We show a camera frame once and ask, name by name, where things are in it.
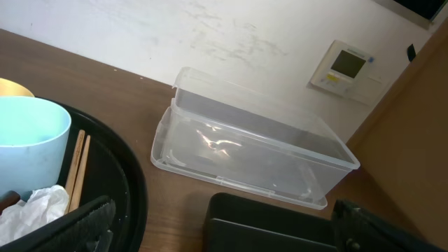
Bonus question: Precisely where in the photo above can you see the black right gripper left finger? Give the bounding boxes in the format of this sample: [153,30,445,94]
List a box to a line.
[1,195,116,252]

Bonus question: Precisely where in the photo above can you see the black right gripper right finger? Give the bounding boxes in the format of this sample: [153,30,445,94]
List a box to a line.
[331,199,443,252]

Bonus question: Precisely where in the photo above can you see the white napkin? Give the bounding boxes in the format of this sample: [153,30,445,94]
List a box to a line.
[1,185,69,246]

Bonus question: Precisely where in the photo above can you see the light blue cup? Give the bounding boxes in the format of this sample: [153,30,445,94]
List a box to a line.
[1,96,72,199]

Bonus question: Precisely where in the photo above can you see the yellow bowl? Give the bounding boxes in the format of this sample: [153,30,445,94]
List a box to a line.
[0,78,34,97]

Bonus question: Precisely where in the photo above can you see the wooden chopstick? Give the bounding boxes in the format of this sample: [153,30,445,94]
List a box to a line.
[64,129,85,214]
[69,135,91,212]

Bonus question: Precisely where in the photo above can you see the round black serving tray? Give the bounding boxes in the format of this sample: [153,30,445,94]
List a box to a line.
[57,104,148,252]

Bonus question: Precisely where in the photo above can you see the black rectangular tray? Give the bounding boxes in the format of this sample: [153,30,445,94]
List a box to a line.
[202,192,337,252]

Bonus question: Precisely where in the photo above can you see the clear plastic bin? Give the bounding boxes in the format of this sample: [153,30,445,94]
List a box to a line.
[150,67,360,209]

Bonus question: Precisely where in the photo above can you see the wall control panel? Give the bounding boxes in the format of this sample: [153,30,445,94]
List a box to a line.
[309,40,388,106]

